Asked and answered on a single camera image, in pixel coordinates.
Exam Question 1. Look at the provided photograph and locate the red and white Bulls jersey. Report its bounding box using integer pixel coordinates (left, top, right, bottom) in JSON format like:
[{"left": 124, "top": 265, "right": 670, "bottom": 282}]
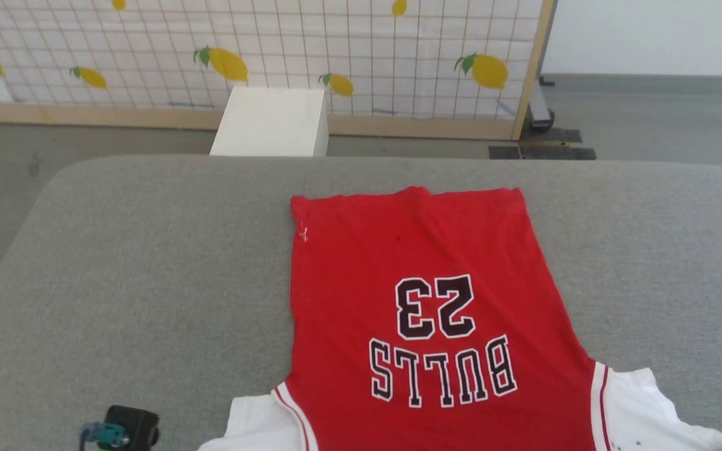
[{"left": 197, "top": 186, "right": 722, "bottom": 451}]

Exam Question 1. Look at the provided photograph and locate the long black floor tape strip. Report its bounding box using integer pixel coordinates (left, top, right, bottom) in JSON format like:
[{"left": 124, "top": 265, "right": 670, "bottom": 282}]
[{"left": 488, "top": 145, "right": 597, "bottom": 160}]

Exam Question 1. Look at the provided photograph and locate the black floor tape patch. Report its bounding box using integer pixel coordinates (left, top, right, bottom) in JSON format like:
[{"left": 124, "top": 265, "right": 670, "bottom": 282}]
[{"left": 524, "top": 128, "right": 583, "bottom": 144}]

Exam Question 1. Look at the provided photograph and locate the grey metal partition foot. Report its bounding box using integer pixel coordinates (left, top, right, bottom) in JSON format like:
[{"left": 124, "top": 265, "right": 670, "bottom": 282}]
[{"left": 529, "top": 75, "right": 556, "bottom": 131}]

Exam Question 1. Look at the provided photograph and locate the lemon print partition screen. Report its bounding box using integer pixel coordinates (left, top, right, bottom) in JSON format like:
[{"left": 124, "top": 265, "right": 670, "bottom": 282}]
[{"left": 0, "top": 0, "right": 557, "bottom": 141}]

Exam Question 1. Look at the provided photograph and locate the white box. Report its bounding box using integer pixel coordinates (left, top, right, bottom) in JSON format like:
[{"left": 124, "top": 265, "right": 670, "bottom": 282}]
[{"left": 209, "top": 86, "right": 330, "bottom": 157}]

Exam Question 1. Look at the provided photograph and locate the left teal plug black cable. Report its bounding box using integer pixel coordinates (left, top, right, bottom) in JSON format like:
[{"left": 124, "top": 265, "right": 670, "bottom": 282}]
[{"left": 79, "top": 422, "right": 130, "bottom": 450}]

